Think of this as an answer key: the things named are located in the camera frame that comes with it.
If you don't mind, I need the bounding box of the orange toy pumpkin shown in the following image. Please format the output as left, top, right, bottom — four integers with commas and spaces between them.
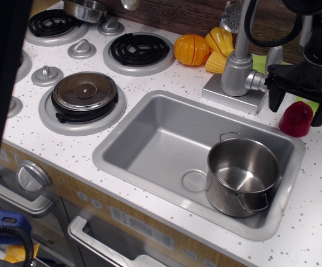
174, 34, 210, 66

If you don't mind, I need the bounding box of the silver hanging spoon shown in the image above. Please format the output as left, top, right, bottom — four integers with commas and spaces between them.
121, 0, 141, 11

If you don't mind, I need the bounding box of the silver toy faucet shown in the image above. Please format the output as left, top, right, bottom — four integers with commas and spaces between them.
201, 1, 266, 115

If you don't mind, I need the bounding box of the grey plastic sink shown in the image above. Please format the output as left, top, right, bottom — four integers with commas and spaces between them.
92, 91, 306, 240

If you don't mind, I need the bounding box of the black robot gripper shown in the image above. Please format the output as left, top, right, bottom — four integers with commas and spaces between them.
265, 62, 322, 127

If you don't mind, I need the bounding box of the stainless steel pot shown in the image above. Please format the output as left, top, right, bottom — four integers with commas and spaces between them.
206, 131, 280, 217

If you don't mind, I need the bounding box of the silver oven door handle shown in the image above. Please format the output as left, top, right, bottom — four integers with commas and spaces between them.
0, 185, 54, 218

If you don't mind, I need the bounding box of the yellow toy squash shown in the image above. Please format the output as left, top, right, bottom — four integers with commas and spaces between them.
205, 27, 234, 57

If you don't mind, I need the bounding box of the blue clamp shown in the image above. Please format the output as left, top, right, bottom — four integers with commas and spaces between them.
0, 209, 32, 245

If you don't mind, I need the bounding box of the silver stove knob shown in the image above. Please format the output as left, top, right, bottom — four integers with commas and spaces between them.
98, 17, 125, 36
67, 39, 96, 60
7, 96, 23, 119
31, 65, 63, 87

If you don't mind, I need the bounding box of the green cutting board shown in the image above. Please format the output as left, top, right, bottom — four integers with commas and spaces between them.
252, 54, 322, 131

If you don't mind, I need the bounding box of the yellow toy corn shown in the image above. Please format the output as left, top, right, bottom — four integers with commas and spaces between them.
205, 51, 227, 74

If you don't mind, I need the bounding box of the black braided foreground cable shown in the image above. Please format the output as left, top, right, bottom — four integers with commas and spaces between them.
0, 226, 35, 267

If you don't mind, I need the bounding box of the silver faucet lever handle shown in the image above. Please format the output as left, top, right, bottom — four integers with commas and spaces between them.
265, 46, 284, 76

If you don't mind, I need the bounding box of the silver oven dial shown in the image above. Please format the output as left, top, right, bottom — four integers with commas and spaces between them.
16, 160, 52, 192

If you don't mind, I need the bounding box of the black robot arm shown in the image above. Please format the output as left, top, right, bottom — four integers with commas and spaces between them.
265, 1, 322, 127

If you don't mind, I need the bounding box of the silver slotted spoon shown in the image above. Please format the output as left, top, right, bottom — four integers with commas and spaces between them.
221, 1, 242, 33

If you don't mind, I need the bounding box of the steel bowl at back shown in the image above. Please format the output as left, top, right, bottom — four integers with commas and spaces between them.
63, 0, 110, 23

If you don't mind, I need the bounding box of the black cable sleeve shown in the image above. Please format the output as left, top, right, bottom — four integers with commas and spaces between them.
244, 0, 302, 47

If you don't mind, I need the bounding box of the black coil burner rear right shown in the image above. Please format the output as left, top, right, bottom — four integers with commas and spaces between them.
110, 33, 170, 66

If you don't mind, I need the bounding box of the yellow cloth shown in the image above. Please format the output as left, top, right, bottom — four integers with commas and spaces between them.
3, 245, 26, 264

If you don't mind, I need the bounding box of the silver dishwasher handle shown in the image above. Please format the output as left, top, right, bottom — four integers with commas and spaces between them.
68, 216, 165, 267

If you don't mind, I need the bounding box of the steel lid on burner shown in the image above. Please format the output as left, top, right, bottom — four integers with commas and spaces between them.
52, 72, 117, 111

